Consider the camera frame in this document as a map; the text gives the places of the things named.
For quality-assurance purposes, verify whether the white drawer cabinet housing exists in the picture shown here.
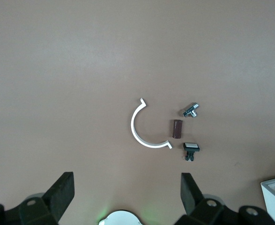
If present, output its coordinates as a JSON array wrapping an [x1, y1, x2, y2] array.
[[260, 174, 275, 225]]

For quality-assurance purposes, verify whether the brown table cover sheet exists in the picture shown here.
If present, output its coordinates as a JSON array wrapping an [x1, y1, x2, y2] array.
[[0, 0, 275, 225]]

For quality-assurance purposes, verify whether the white rectangular push button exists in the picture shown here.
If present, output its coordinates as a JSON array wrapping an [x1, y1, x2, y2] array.
[[180, 142, 201, 162]]

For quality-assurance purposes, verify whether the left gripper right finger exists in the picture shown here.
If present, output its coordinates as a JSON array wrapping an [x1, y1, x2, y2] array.
[[174, 172, 275, 225]]

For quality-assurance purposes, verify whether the chrome metal valve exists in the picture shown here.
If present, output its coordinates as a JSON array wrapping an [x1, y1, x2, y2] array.
[[182, 102, 200, 118]]

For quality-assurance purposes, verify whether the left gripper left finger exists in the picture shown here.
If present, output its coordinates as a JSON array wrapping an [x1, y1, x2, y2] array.
[[0, 172, 75, 225]]

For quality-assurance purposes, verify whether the white half-ring pipe clamp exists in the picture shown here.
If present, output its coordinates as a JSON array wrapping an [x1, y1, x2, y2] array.
[[130, 97, 173, 150]]

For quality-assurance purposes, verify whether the brown terminal block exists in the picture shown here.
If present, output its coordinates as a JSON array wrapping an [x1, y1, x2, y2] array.
[[171, 119, 183, 139]]

